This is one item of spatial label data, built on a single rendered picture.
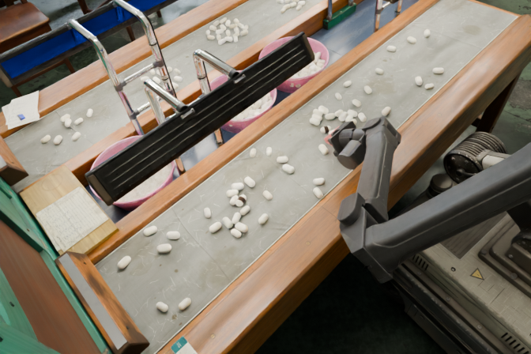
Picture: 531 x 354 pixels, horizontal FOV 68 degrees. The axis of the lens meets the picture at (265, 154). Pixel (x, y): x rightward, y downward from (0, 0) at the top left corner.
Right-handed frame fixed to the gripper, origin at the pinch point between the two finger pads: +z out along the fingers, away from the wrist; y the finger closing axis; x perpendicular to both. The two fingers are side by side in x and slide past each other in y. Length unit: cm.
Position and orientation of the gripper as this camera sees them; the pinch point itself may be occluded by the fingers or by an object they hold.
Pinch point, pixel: (326, 140)
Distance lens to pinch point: 125.5
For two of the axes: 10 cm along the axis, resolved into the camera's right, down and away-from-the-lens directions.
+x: 5.0, 8.2, 2.7
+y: -7.1, 5.7, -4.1
